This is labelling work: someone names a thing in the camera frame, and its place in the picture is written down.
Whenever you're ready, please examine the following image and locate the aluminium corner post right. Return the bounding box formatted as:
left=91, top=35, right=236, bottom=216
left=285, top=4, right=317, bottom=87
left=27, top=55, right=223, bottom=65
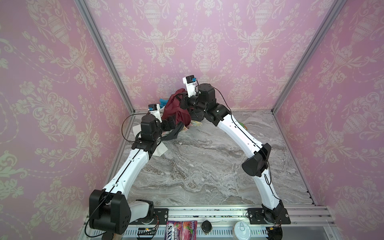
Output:
left=271, top=0, right=347, bottom=116

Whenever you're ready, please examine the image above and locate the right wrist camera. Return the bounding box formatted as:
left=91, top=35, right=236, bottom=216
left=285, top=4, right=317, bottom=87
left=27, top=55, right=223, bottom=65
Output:
left=183, top=75, right=197, bottom=98

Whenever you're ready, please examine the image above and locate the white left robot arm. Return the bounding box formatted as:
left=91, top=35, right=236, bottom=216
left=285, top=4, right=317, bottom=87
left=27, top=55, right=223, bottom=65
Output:
left=86, top=111, right=163, bottom=240

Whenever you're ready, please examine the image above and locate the brown round object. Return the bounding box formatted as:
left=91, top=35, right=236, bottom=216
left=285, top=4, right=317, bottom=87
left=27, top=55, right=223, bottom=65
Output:
left=102, top=232, right=123, bottom=240

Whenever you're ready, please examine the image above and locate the colourful patterned cloth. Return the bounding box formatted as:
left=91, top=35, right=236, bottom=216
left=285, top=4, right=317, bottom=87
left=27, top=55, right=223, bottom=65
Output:
left=183, top=120, right=203, bottom=131

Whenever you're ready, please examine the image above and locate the white cloth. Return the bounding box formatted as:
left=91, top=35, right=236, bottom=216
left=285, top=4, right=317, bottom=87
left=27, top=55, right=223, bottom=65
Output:
left=132, top=123, right=169, bottom=157

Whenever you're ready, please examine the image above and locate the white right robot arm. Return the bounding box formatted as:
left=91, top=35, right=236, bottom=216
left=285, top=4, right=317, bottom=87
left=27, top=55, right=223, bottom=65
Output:
left=180, top=82, right=291, bottom=225

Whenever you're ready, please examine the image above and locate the white round lid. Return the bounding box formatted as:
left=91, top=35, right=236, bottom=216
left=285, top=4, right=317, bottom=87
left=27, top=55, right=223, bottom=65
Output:
left=233, top=221, right=251, bottom=240

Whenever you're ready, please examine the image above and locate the aluminium corner post left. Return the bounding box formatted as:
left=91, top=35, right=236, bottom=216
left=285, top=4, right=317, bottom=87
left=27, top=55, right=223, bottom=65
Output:
left=74, top=0, right=135, bottom=113

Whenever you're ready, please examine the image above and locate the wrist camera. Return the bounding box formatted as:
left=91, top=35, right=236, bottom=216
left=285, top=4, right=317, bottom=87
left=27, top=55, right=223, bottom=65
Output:
left=183, top=75, right=197, bottom=98
left=148, top=104, right=162, bottom=123

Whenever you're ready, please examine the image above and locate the maroon cloth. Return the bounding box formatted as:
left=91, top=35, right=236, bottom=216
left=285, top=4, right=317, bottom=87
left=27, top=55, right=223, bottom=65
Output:
left=162, top=88, right=192, bottom=127

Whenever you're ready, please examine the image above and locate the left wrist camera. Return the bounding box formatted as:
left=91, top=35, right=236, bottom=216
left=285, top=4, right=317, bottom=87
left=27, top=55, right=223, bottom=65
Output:
left=148, top=104, right=162, bottom=123

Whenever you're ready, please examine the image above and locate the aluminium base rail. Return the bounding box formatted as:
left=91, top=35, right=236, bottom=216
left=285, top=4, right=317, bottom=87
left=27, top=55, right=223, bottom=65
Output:
left=78, top=205, right=343, bottom=240

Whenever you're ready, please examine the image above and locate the aluminium corner post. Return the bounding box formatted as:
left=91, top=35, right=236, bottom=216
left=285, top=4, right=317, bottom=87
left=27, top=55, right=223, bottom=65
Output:
left=74, top=0, right=135, bottom=113
left=271, top=0, right=347, bottom=116

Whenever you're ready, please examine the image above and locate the pink snack packet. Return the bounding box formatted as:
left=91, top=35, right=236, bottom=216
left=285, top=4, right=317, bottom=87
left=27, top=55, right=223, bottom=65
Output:
left=165, top=221, right=198, bottom=240

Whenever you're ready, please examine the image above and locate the teal blue cloth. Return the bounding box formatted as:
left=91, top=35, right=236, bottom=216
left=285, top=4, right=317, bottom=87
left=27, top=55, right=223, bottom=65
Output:
left=159, top=99, right=169, bottom=109

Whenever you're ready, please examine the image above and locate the black round knob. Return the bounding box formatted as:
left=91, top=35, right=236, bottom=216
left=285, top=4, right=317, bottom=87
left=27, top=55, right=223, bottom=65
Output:
left=201, top=220, right=213, bottom=235

